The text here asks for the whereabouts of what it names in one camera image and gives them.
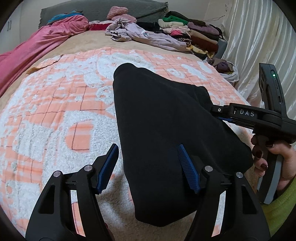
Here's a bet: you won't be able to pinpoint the black sweater with orange cuffs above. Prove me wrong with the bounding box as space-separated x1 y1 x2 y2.
113 63 253 227

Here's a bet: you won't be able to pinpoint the green sleeve forearm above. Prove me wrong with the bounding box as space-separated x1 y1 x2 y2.
261 178 295 237

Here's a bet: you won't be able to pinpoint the pile of folded clothes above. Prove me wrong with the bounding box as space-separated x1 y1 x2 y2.
137 11 227 59

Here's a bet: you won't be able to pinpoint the right hand dark nails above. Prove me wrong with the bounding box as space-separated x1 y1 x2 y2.
251 135 295 195

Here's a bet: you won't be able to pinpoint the floral laundry basket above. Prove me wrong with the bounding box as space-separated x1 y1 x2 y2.
206 58 239 86

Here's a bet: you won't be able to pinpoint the white satin curtain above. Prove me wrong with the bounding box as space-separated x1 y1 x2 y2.
222 1 295 115

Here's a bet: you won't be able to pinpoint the orange white plaid blanket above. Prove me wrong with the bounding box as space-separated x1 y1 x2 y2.
1 47 246 234

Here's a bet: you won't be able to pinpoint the pink velvet duvet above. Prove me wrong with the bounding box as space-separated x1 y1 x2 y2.
1 15 89 95

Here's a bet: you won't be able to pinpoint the grey headboard cover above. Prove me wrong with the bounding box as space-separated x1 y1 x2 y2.
39 0 168 27

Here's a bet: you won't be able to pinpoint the lilac crumpled garment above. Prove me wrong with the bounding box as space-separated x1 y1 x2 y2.
105 18 190 52

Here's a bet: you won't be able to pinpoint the beige bed sheet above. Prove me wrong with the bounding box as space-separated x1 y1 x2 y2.
29 31 201 68

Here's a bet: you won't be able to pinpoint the white wardrobe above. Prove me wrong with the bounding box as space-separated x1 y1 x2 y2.
0 3 23 54

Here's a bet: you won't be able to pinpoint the pink fluffy pillow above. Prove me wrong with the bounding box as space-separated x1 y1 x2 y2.
106 6 137 23

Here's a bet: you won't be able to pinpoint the red cloth near pillows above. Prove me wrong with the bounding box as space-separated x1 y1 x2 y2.
88 20 113 31

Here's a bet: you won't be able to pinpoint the blue garment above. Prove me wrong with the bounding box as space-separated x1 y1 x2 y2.
47 10 83 25

